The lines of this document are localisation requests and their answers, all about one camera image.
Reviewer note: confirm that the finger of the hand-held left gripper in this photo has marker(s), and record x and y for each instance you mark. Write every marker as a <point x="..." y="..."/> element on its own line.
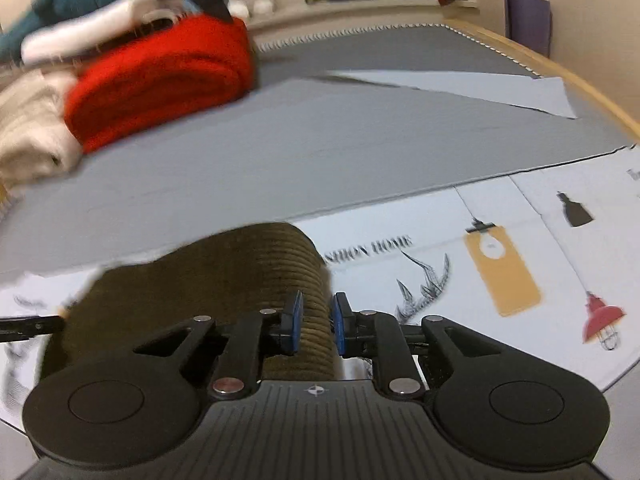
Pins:
<point x="30" y="326"/>

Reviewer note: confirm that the wooden bed frame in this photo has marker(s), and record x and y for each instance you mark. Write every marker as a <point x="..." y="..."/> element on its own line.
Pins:
<point x="575" y="77"/>

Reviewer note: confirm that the white printed bed sheet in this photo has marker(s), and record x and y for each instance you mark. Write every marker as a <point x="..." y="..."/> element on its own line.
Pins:
<point x="500" y="200"/>

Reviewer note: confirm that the purple box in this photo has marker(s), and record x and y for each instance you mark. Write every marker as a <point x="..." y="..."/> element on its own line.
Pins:
<point x="527" y="22"/>

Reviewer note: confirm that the grey bed mattress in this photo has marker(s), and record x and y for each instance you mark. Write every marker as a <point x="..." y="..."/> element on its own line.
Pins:
<point x="300" y="150"/>

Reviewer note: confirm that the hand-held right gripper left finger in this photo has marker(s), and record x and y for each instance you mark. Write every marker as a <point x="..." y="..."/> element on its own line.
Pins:
<point x="297" y="322"/>

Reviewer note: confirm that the white folded cloth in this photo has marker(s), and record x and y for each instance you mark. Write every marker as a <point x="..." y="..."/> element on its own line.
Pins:
<point x="85" y="30"/>

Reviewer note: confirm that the cream window ledge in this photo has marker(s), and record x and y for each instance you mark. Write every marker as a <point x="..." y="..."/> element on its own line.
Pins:
<point x="350" y="10"/>

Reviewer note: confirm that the cream fleece blanket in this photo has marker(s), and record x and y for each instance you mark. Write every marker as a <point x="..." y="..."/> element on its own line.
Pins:
<point x="30" y="135"/>

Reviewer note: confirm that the red folded quilt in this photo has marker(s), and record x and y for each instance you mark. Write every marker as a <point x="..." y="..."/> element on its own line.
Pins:
<point x="165" y="75"/>

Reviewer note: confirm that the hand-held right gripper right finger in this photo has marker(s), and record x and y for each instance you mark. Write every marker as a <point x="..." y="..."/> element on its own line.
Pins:
<point x="339" y="327"/>

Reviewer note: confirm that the pale grey sheet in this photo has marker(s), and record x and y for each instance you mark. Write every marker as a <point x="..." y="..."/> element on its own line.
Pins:
<point x="490" y="89"/>

